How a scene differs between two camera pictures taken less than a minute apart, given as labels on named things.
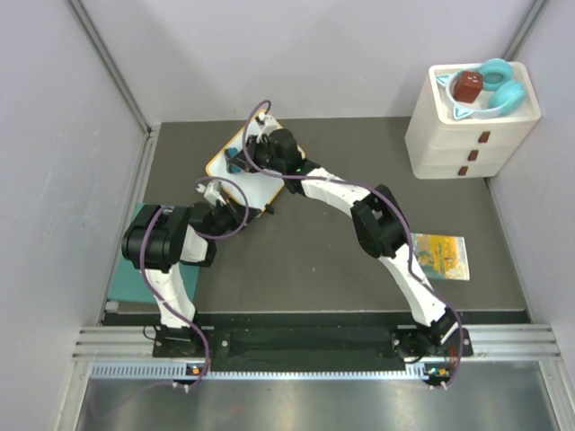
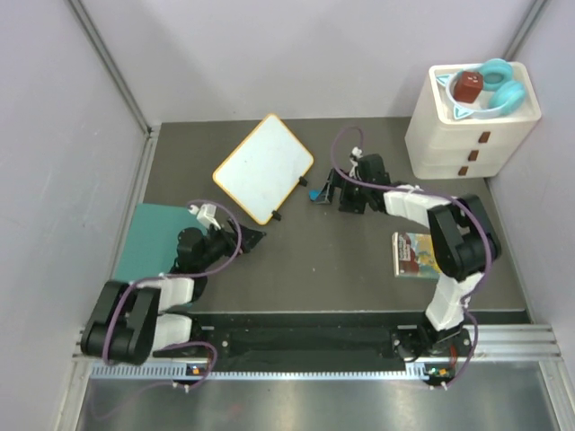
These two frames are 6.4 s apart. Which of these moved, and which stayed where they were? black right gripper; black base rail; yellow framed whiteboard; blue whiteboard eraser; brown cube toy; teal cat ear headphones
Moved: black right gripper; yellow framed whiteboard; blue whiteboard eraser
Stayed: teal cat ear headphones; black base rail; brown cube toy
